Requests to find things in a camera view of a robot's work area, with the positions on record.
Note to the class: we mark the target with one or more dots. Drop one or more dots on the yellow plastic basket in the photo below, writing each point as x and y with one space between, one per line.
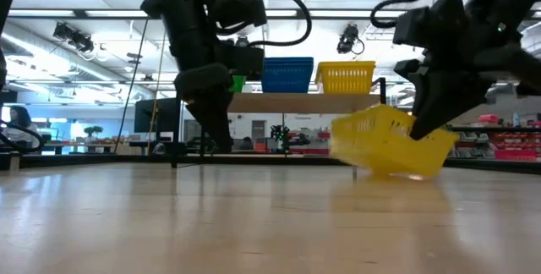
345 62
380 147
345 79

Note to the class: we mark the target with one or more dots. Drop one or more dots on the small robot with green lights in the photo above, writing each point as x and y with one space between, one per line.
283 136

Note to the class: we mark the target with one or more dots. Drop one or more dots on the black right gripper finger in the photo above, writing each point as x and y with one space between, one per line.
439 96

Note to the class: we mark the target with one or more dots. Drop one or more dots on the wooden shelf with black legs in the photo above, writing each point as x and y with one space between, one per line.
296 102

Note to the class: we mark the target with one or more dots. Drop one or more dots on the parts shelf with red bins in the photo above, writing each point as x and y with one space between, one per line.
507 143

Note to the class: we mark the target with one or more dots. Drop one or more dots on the blue plastic basket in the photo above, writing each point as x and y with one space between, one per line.
287 58
287 77

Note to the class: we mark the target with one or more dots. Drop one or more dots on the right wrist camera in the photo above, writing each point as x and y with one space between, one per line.
427 22

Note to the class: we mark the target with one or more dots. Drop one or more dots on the small potted plant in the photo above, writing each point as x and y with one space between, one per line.
93 131

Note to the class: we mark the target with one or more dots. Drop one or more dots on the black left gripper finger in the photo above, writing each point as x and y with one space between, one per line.
211 113

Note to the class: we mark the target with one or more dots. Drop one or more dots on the green plastic basket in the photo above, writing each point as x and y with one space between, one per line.
238 84

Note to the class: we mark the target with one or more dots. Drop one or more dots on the thin yellow pole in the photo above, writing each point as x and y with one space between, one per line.
156 96

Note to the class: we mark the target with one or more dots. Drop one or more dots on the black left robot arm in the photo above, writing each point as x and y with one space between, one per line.
186 7

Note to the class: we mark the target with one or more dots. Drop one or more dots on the black monitor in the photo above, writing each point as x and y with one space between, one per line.
148 115

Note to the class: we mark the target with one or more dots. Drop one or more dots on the black mounted camera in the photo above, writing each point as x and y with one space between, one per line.
74 37
348 39

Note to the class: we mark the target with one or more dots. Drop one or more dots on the person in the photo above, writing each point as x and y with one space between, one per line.
19 124

